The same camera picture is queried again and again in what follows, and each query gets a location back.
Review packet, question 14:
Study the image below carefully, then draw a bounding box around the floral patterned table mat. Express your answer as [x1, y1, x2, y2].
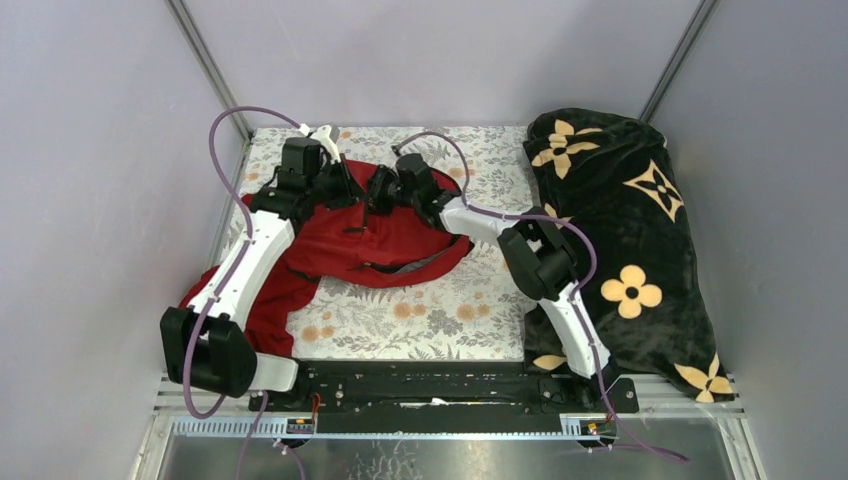
[191, 125, 549, 363]

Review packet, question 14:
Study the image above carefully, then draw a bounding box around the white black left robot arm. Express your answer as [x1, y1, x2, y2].
[160, 128, 362, 411]

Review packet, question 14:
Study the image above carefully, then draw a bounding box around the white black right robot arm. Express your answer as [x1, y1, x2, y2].
[365, 154, 614, 412]

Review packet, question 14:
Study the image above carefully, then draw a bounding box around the red student backpack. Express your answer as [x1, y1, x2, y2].
[266, 161, 474, 293]

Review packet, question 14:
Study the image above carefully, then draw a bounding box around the black blanket with tan flowers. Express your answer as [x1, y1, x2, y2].
[523, 108, 735, 403]

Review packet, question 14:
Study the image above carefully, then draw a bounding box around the red cloth garment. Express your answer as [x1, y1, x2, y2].
[179, 194, 322, 356]

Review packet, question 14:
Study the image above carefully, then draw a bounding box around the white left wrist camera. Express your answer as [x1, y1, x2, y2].
[298, 123, 342, 163]

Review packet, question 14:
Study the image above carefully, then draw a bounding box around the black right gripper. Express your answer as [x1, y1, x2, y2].
[351, 166, 419, 218]

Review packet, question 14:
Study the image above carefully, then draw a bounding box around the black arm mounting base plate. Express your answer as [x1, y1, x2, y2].
[264, 360, 640, 435]

